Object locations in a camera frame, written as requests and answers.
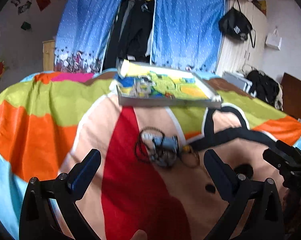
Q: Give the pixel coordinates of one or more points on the blue dotted wardrobe curtain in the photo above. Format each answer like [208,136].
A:
[95,35]

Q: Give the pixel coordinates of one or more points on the white storage box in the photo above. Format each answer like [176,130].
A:
[239,81]

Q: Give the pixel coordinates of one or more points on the dark hanging clothes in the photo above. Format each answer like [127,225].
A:
[130,36]

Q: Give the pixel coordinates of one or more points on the white tray with frog picture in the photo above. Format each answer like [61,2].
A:
[143,85]

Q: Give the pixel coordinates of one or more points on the black drawstring bag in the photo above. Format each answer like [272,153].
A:
[236,25]

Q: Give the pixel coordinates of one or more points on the dark wooden headboard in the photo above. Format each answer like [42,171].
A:
[291,87]

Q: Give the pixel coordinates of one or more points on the white wooden wardrobe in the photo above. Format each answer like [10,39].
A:
[236,56]

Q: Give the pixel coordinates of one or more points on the black clothes pile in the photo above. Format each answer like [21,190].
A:
[266,89]

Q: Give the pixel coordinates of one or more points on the red diamond wall paper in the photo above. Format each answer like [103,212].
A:
[42,4]

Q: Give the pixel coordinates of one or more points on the white paper gift bag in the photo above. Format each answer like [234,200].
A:
[273,40]

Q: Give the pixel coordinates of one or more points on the grey blue wrist watch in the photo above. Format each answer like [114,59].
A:
[161,150]

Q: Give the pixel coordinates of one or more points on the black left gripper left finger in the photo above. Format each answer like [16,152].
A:
[37,217]

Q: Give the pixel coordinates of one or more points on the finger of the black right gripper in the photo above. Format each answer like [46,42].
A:
[291,151]
[282,162]

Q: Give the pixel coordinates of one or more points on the colourful cartoon bed cover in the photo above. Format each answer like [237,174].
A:
[50,122]

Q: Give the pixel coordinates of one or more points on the light wooden cabinet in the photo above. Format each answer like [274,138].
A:
[48,55]

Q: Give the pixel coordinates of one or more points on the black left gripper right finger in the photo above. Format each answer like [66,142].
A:
[265,220]

